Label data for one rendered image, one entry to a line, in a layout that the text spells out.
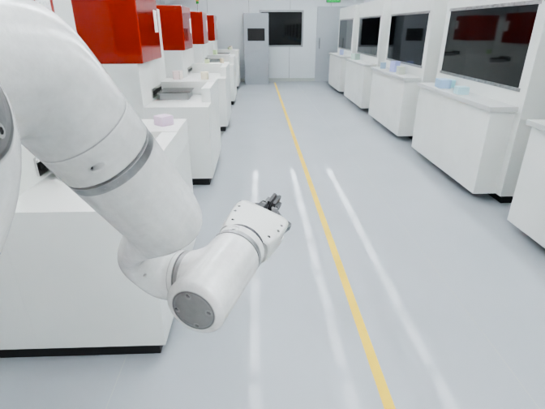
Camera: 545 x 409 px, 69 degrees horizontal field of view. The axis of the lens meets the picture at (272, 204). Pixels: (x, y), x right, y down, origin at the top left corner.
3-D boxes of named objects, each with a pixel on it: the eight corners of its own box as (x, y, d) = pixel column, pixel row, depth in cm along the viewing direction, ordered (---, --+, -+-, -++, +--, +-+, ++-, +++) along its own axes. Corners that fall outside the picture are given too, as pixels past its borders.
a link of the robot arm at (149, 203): (-9, 190, 39) (152, 310, 62) (122, 188, 33) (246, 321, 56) (40, 126, 44) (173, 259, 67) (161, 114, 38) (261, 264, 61)
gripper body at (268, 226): (207, 251, 67) (233, 221, 76) (261, 278, 65) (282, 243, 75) (216, 217, 63) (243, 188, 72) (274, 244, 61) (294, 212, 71)
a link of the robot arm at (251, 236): (203, 262, 65) (211, 252, 68) (251, 286, 64) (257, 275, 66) (213, 222, 61) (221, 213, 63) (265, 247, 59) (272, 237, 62)
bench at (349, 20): (338, 96, 977) (344, 4, 896) (326, 85, 1141) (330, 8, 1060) (381, 95, 981) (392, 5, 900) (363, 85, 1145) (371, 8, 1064)
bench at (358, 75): (359, 113, 776) (370, -3, 695) (341, 98, 941) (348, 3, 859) (414, 113, 780) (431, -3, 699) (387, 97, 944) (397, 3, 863)
